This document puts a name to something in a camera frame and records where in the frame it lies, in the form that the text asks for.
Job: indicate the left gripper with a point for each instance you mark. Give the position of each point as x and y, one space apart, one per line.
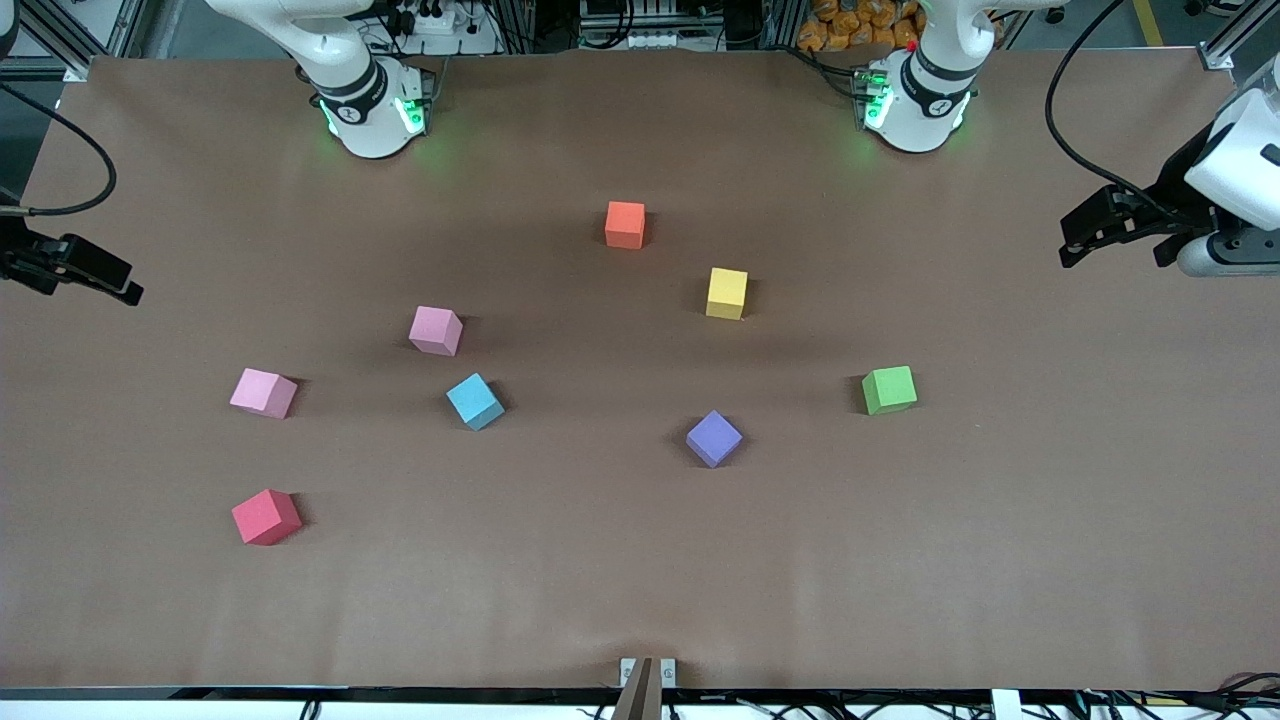
1172 196

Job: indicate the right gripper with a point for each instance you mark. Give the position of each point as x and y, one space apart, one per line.
22 258

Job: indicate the green foam block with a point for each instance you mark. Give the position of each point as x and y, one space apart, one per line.
889 390

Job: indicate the pink foam block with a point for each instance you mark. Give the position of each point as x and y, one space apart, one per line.
436 330
263 393

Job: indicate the yellow foam block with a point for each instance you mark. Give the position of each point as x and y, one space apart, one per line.
727 293

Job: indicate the blue foam block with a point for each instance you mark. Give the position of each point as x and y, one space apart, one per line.
474 401

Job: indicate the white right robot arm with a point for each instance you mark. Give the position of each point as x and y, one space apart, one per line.
370 100

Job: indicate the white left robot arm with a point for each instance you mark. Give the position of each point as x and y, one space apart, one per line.
915 110

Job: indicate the red foam block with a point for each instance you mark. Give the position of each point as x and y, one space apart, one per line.
266 517

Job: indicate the bag of orange items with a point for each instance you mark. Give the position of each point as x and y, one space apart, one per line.
850 25

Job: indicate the white power strip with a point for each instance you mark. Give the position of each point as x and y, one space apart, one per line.
640 40
440 22

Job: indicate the purple foam block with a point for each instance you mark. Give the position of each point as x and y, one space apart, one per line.
714 438

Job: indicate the orange foam block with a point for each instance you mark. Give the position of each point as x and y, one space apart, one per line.
625 225

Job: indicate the brown table cover sheet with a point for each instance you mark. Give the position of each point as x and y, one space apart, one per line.
640 560

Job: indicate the metal table clamp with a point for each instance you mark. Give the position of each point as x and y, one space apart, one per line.
647 685

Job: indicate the aluminium frame post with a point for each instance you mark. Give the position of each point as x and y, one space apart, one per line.
75 40
1235 40

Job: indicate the white table bracket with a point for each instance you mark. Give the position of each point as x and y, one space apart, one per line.
1005 705

